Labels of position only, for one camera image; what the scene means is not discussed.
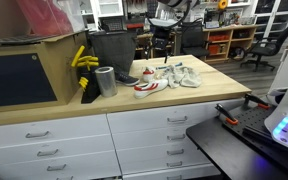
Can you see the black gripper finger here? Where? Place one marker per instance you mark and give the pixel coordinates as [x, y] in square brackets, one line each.
[148, 51]
[166, 55]

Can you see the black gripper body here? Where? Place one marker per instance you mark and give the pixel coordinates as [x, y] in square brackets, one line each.
[161, 36]

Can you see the white shoe red stripe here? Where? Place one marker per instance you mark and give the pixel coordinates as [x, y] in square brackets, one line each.
[149, 89]
[148, 75]

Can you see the dark gray shoe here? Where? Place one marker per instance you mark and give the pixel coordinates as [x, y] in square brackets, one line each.
[126, 79]

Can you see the blue marker pen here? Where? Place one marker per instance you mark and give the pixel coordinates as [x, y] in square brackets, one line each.
[170, 65]

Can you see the beige crumpled cloth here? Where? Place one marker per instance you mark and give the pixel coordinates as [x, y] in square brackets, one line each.
[182, 76]

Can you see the black office chair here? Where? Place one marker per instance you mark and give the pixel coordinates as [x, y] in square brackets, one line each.
[194, 38]
[267, 46]

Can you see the gray fabric bin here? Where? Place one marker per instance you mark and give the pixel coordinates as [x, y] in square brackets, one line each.
[112, 50]

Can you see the orange storage bin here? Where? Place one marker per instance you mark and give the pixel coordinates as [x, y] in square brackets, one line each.
[219, 37]
[216, 49]

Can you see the silver metal cylinder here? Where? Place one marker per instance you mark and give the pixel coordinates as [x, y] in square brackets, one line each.
[106, 81]

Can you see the white glass door cabinet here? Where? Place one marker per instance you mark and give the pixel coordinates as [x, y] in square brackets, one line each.
[109, 8]

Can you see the black clamp stand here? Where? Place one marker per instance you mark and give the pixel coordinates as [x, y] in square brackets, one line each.
[91, 90]

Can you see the yellow round reel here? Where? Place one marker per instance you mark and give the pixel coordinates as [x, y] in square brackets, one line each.
[222, 4]

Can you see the wooden shelf unit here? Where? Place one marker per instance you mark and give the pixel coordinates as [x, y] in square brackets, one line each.
[232, 31]

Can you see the small yellow spring clamp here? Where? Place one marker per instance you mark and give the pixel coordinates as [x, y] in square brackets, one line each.
[83, 83]

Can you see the black orange bar clamp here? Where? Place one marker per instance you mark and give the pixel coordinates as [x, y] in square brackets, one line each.
[255, 99]
[227, 115]

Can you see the black perforated plate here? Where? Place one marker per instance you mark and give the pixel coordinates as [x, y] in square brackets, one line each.
[250, 120]

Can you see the pink plastic bin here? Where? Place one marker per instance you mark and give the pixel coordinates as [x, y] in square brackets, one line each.
[47, 16]

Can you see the black robot table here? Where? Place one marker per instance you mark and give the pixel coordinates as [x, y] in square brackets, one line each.
[224, 153]

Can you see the tall white glass cabinet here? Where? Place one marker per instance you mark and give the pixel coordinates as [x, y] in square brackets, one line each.
[275, 15]

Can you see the wooden top white drawer workbench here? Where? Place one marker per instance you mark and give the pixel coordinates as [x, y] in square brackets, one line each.
[84, 150]

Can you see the gray flat board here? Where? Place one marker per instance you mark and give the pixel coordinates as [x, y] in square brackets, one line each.
[17, 39]

